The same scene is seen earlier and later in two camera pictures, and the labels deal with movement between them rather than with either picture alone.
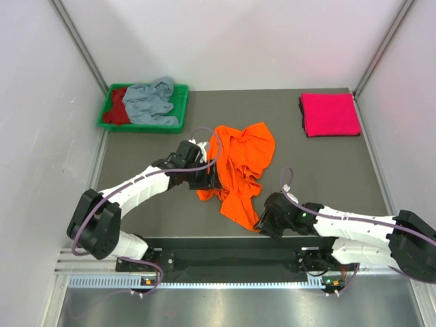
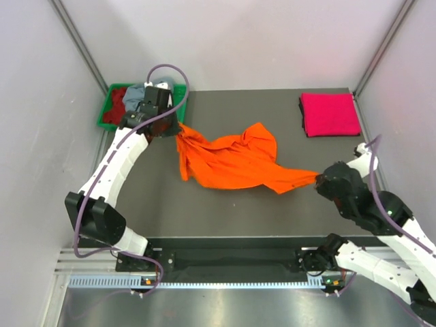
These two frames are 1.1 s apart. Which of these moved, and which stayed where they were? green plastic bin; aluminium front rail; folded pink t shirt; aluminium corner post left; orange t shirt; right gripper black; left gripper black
Moved: left gripper black; right gripper black; orange t shirt
Stayed: aluminium corner post left; green plastic bin; folded pink t shirt; aluminium front rail
